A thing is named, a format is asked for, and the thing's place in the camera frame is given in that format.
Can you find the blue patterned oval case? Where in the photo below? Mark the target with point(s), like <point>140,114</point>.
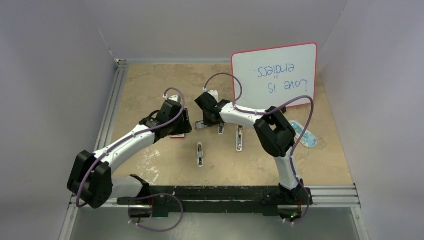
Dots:
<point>308,140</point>

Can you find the aluminium frame rail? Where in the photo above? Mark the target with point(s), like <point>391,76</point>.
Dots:
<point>113,105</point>

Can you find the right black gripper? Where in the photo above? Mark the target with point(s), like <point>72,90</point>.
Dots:
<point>208,122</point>

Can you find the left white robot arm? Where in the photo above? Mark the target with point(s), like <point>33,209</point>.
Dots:
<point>91,178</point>

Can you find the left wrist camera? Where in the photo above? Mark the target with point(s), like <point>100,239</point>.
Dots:
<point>176,98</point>

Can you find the red staple box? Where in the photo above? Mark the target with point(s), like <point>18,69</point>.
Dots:
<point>178,136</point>

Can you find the pink and white stapler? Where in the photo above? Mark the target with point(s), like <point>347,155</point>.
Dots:
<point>221,128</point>

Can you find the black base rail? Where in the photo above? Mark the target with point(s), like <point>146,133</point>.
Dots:
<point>268,200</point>

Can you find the red-framed whiteboard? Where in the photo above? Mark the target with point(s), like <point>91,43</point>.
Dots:
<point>273,76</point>

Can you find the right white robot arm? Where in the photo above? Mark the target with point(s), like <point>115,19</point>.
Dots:
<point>275,133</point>

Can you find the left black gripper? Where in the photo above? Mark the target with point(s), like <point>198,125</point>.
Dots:
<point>184,127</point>

